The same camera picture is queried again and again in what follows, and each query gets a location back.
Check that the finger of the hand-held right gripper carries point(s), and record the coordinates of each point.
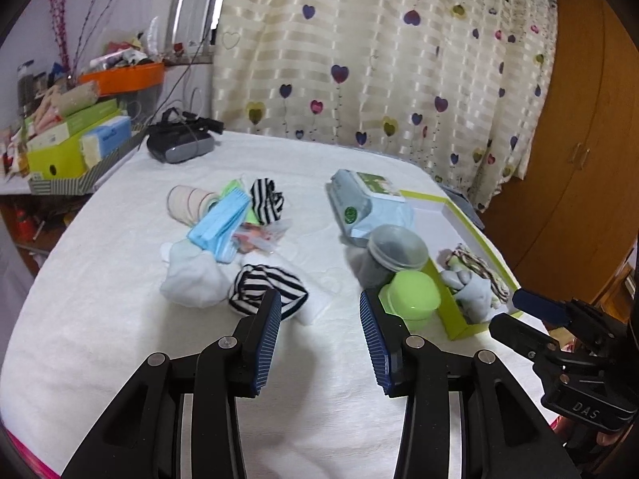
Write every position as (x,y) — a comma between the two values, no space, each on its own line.
(539,305)
(519,334)

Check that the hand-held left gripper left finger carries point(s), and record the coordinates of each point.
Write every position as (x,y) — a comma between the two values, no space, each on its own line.
(267,339)

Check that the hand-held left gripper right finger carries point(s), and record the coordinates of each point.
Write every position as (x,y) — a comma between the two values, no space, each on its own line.
(372,344)

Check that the blue face mask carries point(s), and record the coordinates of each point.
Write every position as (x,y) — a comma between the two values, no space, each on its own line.
(214,224)

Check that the pink soft toy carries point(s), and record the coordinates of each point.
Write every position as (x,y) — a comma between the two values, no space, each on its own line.
(45,112)

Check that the large black white striped sock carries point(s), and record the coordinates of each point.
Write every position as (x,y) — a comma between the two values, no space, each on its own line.
(259,282)

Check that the grey sock in tray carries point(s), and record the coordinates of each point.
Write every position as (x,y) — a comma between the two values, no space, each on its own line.
(474,294)

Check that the green lidded jar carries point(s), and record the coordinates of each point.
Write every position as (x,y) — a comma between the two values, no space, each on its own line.
(409,294)

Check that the brown striped sock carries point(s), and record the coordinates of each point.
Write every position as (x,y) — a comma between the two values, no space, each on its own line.
(479,264)

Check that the plain white sock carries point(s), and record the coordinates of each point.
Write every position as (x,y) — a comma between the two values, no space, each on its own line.
(194,279)

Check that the clear plastic packet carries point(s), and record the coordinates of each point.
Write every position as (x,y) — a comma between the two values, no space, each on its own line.
(254,239)

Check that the wooden wardrobe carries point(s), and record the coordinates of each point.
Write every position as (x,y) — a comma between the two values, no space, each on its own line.
(574,199)

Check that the wet wipes pack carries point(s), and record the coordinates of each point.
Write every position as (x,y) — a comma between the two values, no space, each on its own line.
(359,209)

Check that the small black white striped sock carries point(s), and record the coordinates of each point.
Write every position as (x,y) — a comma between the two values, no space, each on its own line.
(264,199)

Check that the lime-edged cardboard box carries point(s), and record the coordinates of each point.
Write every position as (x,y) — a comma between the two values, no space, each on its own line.
(429,209)

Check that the green cloth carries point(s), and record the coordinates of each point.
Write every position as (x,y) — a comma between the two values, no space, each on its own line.
(232,188)

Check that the white sock with thin stripes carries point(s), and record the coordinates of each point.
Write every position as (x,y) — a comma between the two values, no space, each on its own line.
(187,202)

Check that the black grey headset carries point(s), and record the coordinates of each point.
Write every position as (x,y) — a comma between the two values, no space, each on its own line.
(179,147)

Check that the wooden shelf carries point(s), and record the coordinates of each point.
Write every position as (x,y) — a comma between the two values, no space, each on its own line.
(50,214)

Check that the grey striped tray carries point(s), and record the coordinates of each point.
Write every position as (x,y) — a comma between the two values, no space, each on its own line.
(65,185)

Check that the blue white tissue pack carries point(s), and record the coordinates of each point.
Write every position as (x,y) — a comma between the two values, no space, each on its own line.
(107,134)

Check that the red toy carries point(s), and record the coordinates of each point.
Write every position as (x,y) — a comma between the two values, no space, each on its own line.
(22,227)

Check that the heart print curtain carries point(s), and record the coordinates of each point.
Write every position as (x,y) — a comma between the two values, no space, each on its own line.
(374,60)

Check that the pale green flat box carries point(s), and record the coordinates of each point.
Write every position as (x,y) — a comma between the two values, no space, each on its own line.
(80,122)

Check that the orange tray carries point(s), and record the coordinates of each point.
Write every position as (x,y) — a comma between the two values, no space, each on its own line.
(125,80)

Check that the rolled beige cloth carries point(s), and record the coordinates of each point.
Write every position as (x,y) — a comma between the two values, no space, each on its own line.
(75,100)

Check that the pile of small clutter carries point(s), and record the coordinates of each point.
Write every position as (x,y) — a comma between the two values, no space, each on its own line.
(120,52)

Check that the window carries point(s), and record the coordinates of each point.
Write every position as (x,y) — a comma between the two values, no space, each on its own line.
(199,0)

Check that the dark lidded glass jar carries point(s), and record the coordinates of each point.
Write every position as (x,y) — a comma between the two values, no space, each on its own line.
(25,80)

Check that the pink dried branches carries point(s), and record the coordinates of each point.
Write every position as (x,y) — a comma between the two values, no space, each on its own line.
(62,20)

